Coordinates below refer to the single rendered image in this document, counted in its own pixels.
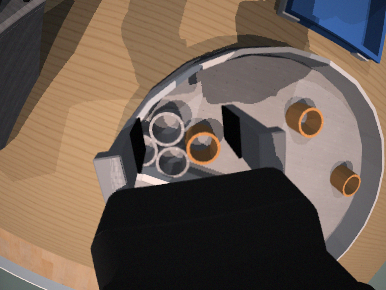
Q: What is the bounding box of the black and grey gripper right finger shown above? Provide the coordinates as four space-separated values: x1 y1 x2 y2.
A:
221 104 286 174

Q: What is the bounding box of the blue open crate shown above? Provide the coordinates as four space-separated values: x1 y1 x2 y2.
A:
277 0 386 64

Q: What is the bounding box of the bronze bushing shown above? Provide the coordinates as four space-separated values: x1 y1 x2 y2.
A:
285 102 324 138
184 124 220 165
330 165 361 197

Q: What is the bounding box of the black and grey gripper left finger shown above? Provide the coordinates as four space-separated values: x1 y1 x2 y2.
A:
93 117 146 205

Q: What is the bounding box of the steel bushing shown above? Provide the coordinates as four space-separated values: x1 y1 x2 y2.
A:
142 126 159 167
149 106 185 147
156 140 190 178

